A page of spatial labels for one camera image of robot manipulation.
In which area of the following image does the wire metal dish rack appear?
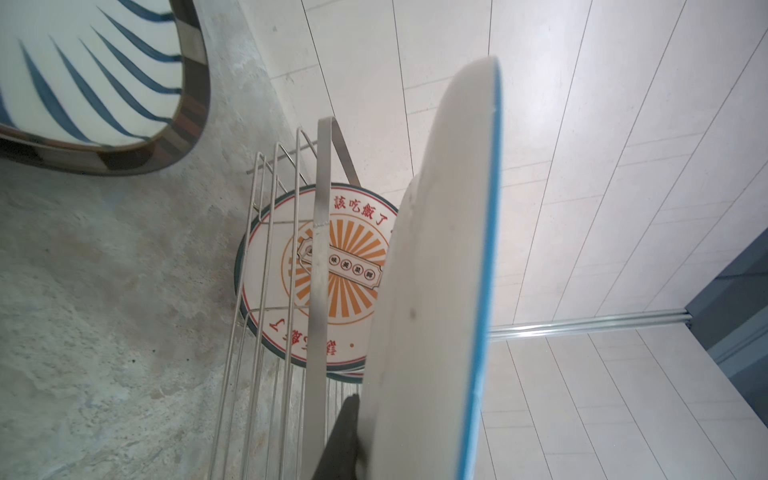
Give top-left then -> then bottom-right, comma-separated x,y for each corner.
207,117 -> 397,479

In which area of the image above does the dark striped rim plate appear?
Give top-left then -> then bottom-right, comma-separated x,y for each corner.
1,1 -> 211,176

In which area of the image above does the front orange sunburst plate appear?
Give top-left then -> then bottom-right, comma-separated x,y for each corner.
234,183 -> 398,379

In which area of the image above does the white blue radial plate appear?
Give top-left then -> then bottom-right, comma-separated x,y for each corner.
1,0 -> 183,147

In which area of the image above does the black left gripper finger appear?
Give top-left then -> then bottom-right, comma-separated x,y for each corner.
311,394 -> 360,480

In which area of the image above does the white watermelon plate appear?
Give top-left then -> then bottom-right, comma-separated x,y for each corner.
357,57 -> 503,479

